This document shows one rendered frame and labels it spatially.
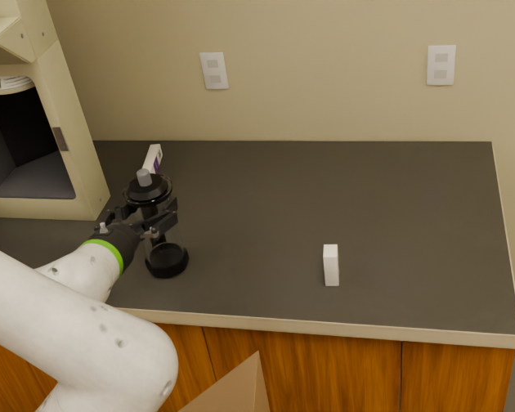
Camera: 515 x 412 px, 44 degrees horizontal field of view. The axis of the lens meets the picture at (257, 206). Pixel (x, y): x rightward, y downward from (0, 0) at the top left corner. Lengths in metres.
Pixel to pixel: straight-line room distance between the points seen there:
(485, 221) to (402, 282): 0.29
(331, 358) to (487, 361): 0.33
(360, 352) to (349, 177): 0.51
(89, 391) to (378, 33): 1.24
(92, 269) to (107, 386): 0.32
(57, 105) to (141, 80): 0.44
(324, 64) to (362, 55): 0.11
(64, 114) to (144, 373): 0.92
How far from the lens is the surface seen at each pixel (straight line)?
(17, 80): 1.64
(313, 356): 1.49
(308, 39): 1.78
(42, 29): 1.56
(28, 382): 1.94
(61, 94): 1.61
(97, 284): 1.11
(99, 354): 0.82
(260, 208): 1.66
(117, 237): 1.21
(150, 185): 1.39
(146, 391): 0.84
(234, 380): 1.03
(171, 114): 2.00
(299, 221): 1.60
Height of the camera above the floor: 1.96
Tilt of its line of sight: 38 degrees down
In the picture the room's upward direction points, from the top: 9 degrees counter-clockwise
